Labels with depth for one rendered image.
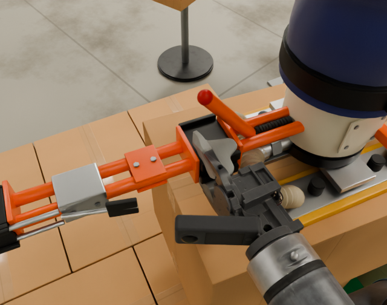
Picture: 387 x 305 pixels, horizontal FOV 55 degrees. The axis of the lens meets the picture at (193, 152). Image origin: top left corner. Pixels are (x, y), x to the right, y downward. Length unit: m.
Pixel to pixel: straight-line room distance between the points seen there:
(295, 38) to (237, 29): 2.52
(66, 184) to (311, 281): 0.36
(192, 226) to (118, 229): 0.81
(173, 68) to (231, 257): 2.11
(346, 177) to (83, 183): 0.47
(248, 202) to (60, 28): 2.87
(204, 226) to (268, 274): 0.10
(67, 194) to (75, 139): 1.01
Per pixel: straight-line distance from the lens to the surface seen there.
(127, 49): 2.92
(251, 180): 0.55
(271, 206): 0.54
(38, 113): 2.56
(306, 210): 0.70
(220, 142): 0.57
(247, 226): 0.51
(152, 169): 0.57
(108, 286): 1.22
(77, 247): 1.30
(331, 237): 0.72
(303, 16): 0.57
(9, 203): 0.58
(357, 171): 0.76
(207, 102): 0.53
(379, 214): 0.78
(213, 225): 0.51
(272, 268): 0.49
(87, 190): 0.57
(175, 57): 2.75
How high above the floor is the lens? 1.68
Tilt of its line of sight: 51 degrees down
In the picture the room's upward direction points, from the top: straight up
